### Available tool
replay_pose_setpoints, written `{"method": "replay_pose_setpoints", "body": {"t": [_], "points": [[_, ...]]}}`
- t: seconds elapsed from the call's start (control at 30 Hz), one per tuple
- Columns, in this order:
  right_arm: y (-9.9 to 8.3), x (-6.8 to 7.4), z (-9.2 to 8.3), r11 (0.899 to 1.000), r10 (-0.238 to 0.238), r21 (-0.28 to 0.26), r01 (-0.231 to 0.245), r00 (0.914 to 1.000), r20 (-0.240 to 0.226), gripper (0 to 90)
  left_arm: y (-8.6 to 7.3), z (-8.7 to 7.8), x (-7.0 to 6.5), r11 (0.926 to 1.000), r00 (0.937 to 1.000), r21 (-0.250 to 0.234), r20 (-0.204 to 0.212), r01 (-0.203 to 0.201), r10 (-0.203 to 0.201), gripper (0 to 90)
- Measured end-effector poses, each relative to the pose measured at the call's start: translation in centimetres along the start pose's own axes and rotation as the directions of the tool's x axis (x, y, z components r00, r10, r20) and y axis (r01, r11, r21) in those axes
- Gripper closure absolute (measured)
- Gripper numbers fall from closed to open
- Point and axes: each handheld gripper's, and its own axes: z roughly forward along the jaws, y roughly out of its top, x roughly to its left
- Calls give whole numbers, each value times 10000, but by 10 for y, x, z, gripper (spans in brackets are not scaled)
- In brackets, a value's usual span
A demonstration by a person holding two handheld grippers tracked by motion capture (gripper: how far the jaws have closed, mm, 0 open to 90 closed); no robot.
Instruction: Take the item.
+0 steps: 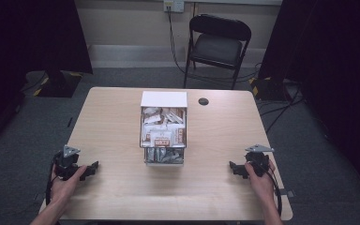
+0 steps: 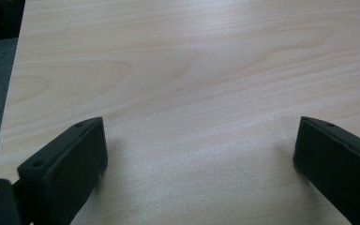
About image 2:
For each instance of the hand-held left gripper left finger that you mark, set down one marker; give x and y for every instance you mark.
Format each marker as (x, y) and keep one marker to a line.
(65, 165)

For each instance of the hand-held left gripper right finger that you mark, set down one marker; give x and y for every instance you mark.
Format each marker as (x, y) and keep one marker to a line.
(340, 162)

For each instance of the dark object beside table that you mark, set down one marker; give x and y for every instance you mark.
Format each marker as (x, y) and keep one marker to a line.
(0, 18)

